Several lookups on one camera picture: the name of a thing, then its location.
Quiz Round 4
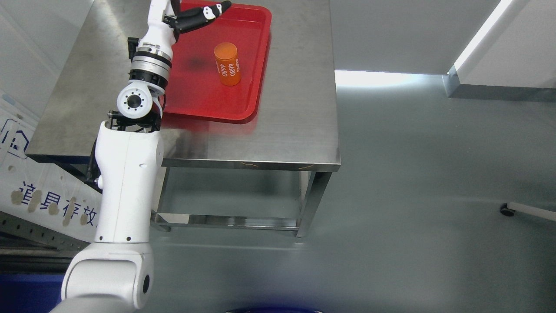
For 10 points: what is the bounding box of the orange cylindrical capacitor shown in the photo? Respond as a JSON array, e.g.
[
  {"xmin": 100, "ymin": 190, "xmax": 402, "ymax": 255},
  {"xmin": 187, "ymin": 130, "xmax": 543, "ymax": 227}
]
[{"xmin": 214, "ymin": 42, "xmax": 242, "ymax": 87}]

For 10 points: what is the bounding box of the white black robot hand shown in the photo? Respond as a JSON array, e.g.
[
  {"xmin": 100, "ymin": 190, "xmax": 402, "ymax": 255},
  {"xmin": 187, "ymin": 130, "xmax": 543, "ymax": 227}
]
[{"xmin": 137, "ymin": 0, "xmax": 232, "ymax": 58}]

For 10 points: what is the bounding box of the white printed sign board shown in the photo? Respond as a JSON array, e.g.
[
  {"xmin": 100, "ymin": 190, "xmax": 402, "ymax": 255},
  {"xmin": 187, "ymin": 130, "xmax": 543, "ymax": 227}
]
[{"xmin": 0, "ymin": 92, "xmax": 101, "ymax": 242}]

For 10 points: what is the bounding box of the stainless steel table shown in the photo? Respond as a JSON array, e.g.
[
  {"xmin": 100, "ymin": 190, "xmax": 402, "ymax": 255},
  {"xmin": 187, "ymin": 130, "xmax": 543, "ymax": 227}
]
[{"xmin": 27, "ymin": 0, "xmax": 341, "ymax": 236}]

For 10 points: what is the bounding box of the white bar with caster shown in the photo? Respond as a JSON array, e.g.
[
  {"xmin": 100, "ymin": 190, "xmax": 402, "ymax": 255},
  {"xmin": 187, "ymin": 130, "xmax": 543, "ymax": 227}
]
[{"xmin": 499, "ymin": 202, "xmax": 556, "ymax": 222}]

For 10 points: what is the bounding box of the metal shelf rack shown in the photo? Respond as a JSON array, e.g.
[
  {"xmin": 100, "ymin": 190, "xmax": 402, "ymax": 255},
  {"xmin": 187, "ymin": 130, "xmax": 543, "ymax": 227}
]
[{"xmin": 0, "ymin": 212, "xmax": 89, "ymax": 275}]

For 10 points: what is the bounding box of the red plastic tray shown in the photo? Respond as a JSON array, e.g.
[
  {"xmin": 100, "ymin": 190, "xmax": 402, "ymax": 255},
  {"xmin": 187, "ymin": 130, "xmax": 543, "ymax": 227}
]
[{"xmin": 161, "ymin": 1, "xmax": 273, "ymax": 125}]

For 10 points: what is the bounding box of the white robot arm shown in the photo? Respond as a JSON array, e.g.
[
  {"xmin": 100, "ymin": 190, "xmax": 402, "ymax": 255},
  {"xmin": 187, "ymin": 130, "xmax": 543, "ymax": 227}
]
[{"xmin": 53, "ymin": 34, "xmax": 175, "ymax": 313}]

